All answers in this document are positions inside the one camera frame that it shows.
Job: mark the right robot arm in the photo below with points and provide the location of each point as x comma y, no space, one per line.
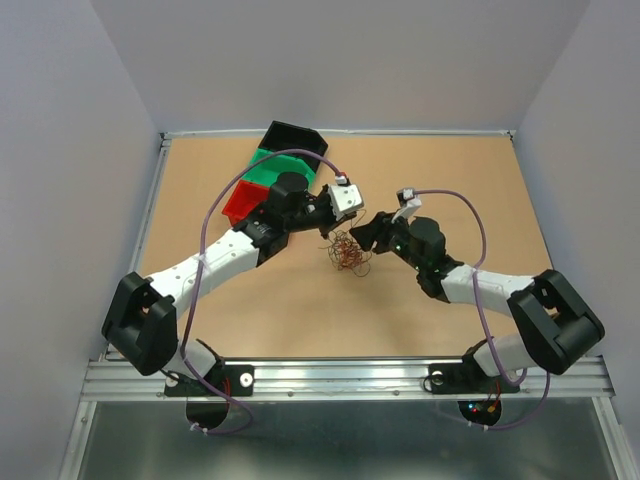
555,326

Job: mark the aluminium mounting rail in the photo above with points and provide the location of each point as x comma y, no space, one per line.
358,379

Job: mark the black plastic bin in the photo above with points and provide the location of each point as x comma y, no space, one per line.
282,136

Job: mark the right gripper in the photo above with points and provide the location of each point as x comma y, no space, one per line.
377,230

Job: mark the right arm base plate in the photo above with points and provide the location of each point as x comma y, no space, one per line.
462,378

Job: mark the red plastic bin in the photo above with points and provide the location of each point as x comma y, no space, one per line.
244,198

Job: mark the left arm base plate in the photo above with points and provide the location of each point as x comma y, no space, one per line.
236,380

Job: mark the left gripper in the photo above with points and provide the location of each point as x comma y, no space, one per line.
331,224

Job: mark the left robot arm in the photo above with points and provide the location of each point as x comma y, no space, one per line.
141,322

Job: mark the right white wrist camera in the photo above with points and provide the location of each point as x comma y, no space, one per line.
409,203

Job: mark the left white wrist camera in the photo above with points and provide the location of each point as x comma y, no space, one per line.
345,200

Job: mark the green plastic bin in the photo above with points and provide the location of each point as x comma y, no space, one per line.
267,173

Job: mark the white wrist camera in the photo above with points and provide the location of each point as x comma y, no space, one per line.
409,203
345,200

